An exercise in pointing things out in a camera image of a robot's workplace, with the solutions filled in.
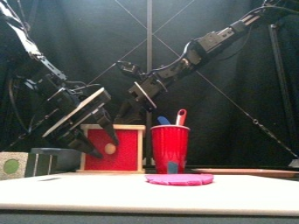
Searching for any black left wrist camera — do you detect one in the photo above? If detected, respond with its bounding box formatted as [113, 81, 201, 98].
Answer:
[23, 71, 69, 97]

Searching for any black side frame post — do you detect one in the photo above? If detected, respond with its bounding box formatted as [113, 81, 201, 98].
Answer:
[268, 23, 298, 147]

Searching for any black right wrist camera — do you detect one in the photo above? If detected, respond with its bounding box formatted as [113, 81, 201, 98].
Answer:
[117, 60, 146, 79]

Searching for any wooden drawer box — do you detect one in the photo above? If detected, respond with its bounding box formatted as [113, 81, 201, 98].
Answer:
[79, 123, 146, 173]

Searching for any diagonal steel brace wire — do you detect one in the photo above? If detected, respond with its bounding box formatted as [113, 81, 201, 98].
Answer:
[87, 0, 197, 86]
[115, 0, 299, 160]

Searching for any white cutting board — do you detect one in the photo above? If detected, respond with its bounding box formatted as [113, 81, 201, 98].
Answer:
[0, 171, 299, 217]

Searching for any blue utensil handle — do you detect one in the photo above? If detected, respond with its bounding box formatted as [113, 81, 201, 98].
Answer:
[157, 115, 173, 126]

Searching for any light blue bowl with handles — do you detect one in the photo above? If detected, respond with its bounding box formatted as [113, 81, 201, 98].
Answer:
[30, 147, 83, 172]

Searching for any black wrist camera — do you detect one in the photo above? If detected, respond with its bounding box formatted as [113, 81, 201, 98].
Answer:
[117, 60, 146, 79]
[23, 71, 69, 97]

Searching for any red plastic cup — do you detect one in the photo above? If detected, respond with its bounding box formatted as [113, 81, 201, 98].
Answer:
[150, 124, 193, 175]

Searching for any vertical black frame pole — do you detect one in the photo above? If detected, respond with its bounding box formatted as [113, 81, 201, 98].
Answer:
[145, 0, 155, 167]

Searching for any flat pink dough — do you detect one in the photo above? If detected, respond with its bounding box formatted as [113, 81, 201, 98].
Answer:
[145, 173, 216, 186]

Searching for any red drawer with wooden knob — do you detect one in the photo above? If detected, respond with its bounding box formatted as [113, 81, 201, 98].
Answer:
[85, 129, 139, 172]

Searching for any red utensil handle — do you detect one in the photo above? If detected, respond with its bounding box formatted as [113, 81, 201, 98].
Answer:
[174, 108, 189, 127]

